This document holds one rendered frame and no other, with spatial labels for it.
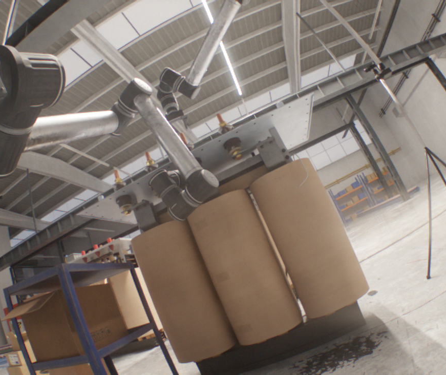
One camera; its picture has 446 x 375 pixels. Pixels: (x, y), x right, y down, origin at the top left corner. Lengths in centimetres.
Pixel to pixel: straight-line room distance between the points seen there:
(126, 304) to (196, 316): 230
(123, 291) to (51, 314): 271
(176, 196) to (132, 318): 278
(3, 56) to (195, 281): 146
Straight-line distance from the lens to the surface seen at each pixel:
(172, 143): 137
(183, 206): 130
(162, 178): 136
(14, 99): 85
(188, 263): 169
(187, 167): 129
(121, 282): 390
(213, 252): 160
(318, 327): 176
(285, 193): 156
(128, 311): 390
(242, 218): 158
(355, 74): 1167
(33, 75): 90
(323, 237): 154
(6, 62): 86
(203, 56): 171
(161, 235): 172
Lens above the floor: 67
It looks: 16 degrees up
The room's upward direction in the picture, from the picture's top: 24 degrees counter-clockwise
